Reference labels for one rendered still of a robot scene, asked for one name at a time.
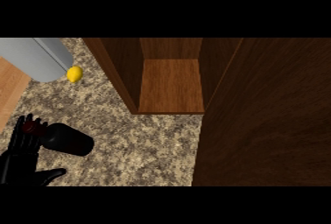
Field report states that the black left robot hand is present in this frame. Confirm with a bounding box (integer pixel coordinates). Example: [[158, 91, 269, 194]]
[[0, 113, 68, 187]]

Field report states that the dark wine bottle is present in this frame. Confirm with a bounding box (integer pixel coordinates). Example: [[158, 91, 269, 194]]
[[22, 120, 96, 157]]

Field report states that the open wooden cabinet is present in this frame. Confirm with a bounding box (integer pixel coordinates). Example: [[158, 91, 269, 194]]
[[81, 38, 244, 116]]

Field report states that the dark wooden cabinet door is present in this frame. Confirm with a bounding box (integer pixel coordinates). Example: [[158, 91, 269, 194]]
[[191, 38, 331, 187]]

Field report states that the pale wooden board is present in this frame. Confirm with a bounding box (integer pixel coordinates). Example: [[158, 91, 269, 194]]
[[0, 56, 33, 134]]

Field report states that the yellow lemon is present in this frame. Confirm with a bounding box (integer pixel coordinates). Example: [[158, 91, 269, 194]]
[[67, 66, 84, 84]]

